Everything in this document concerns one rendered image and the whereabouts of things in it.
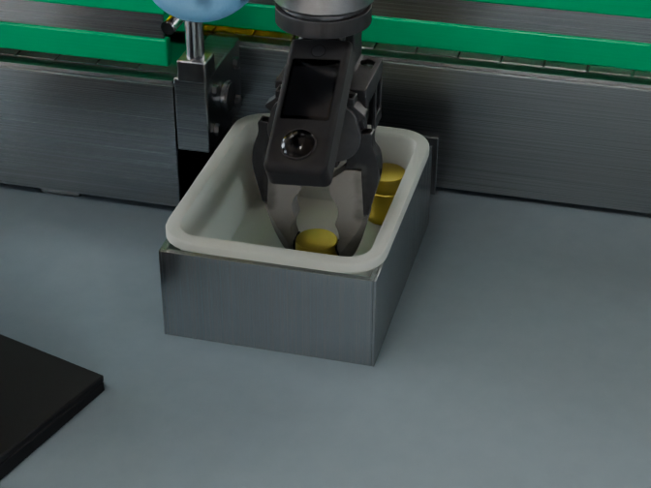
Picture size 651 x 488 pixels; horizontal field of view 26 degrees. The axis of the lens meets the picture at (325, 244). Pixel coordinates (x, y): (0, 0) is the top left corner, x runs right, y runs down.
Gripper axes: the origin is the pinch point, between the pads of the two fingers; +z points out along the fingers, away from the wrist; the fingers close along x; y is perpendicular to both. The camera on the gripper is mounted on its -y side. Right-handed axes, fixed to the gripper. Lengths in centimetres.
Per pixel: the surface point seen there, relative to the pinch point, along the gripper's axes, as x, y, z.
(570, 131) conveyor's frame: -17.7, 20.6, -2.5
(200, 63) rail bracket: 12.8, 10.6, -9.9
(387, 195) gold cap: -3.5, 10.6, 0.5
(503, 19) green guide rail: -10.9, 22.7, -11.4
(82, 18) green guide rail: 24.3, 13.5, -11.5
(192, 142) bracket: 14.1, 11.3, -1.9
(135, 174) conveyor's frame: 19.7, 11.4, 2.1
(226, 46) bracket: 13.1, 18.5, -8.0
